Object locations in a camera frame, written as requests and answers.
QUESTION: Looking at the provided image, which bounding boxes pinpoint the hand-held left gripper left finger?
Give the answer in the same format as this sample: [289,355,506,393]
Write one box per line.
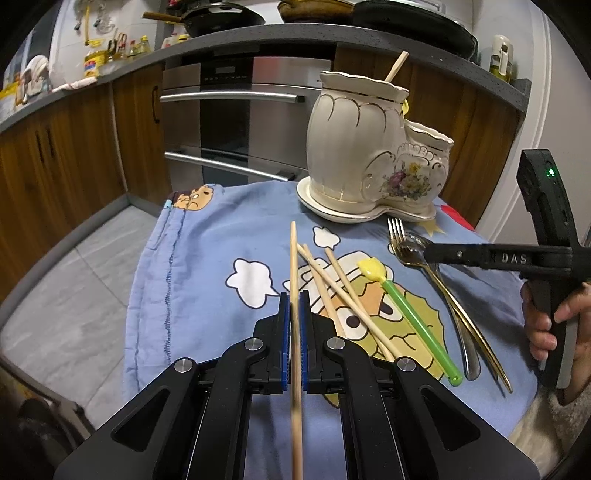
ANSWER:
[53,293,293,480]

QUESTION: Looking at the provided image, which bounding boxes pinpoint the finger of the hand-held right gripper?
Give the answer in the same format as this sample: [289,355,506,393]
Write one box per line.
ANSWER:
[424,243,491,269]

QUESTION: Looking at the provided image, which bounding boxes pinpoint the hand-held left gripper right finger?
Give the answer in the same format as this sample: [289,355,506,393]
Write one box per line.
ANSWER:
[299,292,541,480]

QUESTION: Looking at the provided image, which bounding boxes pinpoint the wooden chopstick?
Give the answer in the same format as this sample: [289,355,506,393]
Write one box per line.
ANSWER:
[305,260,346,339]
[324,248,371,325]
[385,52,410,84]
[297,244,403,362]
[289,220,304,480]

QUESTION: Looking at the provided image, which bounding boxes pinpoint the green spoon with yellow tip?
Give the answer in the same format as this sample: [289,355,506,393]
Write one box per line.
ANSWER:
[357,258,464,387]

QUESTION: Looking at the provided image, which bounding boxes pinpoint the silver spoon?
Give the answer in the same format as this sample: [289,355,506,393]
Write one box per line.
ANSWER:
[401,232,482,381]

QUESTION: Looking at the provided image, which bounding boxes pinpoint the gold metal fork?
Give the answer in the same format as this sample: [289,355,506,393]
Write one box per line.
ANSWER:
[387,218,514,394]

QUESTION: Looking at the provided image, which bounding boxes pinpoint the cream ceramic utensil holder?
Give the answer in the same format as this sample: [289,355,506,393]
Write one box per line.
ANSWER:
[295,70,455,224]

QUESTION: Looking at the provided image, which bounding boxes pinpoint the person's right forearm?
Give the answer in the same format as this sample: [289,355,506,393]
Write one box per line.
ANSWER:
[508,367,591,469]

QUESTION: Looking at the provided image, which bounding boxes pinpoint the person's right hand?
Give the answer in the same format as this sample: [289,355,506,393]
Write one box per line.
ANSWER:
[521,281,591,365]

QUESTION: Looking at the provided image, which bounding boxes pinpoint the blue cartoon printed cloth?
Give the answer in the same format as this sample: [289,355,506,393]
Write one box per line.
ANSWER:
[122,182,543,480]

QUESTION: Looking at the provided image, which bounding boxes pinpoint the glass oil cruet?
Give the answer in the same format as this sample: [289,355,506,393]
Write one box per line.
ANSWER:
[489,34,514,84]

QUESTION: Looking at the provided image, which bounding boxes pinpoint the stainless steel built-in oven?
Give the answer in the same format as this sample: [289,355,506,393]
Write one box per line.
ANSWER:
[159,48,335,190]

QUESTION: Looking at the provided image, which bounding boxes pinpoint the large black pan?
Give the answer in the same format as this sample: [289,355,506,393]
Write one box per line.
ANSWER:
[351,0,478,63]

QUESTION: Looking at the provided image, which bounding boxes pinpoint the dark chair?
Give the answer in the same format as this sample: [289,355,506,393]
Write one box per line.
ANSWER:
[0,355,95,480]

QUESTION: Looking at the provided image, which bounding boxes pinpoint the dark speckled kitchen countertop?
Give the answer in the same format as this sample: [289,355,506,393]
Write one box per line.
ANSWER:
[0,23,529,134]

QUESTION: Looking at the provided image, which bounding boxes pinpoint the row of condiment bottles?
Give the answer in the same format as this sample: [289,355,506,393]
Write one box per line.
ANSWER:
[106,34,153,63]

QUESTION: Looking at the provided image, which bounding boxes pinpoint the white dish rag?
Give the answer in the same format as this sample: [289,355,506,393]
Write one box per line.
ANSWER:
[51,76,98,92]

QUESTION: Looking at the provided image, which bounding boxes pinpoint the yellow cooking oil bottle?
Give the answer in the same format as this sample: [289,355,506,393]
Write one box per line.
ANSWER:
[83,44,109,79]

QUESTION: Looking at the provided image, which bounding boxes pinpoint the brown pan with wooden handle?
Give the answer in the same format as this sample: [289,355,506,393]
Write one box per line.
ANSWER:
[277,0,356,24]

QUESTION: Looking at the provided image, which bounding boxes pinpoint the black frying pan wooden handle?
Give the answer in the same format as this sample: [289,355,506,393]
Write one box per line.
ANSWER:
[142,4,266,38]

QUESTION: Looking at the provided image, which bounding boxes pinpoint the yellow gas hose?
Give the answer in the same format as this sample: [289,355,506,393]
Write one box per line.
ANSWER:
[83,0,103,48]

